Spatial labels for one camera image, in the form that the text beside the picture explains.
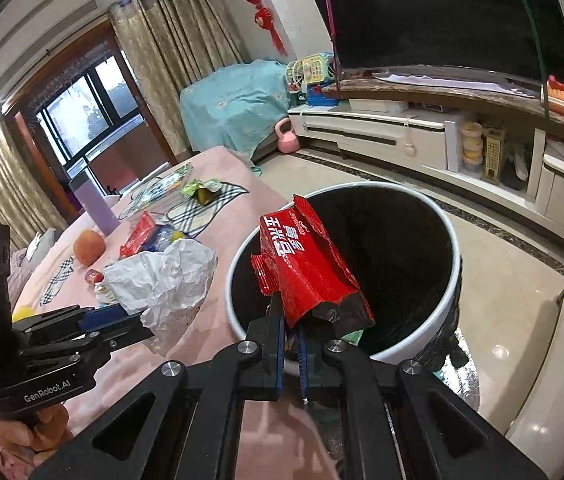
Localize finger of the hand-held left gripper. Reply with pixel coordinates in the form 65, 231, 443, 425
12, 304, 147, 334
30, 324, 155, 376

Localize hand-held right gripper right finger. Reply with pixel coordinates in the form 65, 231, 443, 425
297, 321, 550, 480

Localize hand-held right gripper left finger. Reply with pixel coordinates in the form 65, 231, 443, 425
26, 291, 287, 480

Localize white paper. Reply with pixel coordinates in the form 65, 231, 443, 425
102, 238, 219, 357

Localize orange snack packet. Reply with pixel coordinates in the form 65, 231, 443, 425
120, 211, 159, 259

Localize red snack packet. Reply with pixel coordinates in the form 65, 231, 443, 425
251, 195, 377, 341

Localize white bin with black liner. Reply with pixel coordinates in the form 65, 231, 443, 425
224, 182, 483, 411

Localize person's left hand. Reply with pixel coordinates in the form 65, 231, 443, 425
0, 402, 72, 461

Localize grey cushion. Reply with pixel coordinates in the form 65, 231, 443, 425
12, 230, 57, 267

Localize orange apple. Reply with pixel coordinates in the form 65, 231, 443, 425
72, 229, 107, 266

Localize blue snack packet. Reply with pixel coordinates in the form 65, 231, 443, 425
149, 224, 183, 253

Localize beige patterned curtain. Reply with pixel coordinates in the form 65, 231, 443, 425
109, 0, 245, 158
0, 107, 70, 251

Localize purple bottle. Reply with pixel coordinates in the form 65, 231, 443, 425
69, 172, 119, 236

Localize green cover picture book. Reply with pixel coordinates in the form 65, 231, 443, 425
118, 162, 193, 220

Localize green and gold snack packet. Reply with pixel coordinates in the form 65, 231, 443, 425
180, 178, 223, 207

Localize brown framed glass door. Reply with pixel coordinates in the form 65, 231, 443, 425
4, 20, 175, 196

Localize pink kettlebell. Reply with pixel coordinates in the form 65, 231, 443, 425
275, 117, 301, 154

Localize white television cabinet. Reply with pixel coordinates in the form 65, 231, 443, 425
287, 77, 564, 233

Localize teal furniture cover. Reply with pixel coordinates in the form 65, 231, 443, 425
179, 59, 293, 158

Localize stacked yellow containers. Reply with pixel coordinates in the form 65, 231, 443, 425
462, 121, 484, 173

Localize yellow lattice toy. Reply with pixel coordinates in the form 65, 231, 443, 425
482, 127, 508, 183

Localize red hanging decoration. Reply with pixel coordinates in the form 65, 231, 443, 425
226, 0, 287, 56

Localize red toy telephone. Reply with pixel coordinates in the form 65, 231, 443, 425
544, 75, 564, 118

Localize black television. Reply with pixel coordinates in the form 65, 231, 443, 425
301, 0, 564, 83

